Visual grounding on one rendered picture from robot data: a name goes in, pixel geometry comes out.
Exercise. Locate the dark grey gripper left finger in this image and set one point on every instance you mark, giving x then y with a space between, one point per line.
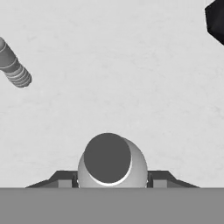
62 178

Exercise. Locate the black angular object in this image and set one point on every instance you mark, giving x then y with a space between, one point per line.
216 20

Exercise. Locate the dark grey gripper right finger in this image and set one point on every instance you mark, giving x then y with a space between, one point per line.
162 178

